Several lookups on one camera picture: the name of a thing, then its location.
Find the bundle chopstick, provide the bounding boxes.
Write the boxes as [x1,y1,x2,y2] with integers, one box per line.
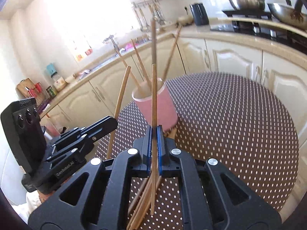
[151,17,157,64]
[162,23,182,80]
[126,128,178,230]

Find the cream lower kitchen cabinets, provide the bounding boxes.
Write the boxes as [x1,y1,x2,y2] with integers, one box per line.
[41,32,306,145]

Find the pink cylindrical cup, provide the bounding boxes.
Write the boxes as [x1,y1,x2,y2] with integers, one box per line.
[132,78,178,131]

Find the brown polka dot tablecloth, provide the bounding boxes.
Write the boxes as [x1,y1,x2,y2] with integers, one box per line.
[94,71,300,230]

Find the hanging utensil rack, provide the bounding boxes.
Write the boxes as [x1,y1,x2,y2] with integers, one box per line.
[132,0,166,32]

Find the black electric kettle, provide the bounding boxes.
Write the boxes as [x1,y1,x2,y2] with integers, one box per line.
[190,3,209,26]

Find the black gas stove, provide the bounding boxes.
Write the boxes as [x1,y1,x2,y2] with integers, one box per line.
[210,10,306,54]

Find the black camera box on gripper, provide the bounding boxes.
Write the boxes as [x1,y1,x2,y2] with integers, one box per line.
[1,98,46,176]

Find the steel wok with handle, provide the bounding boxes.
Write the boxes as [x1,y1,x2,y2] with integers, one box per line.
[267,0,306,31]

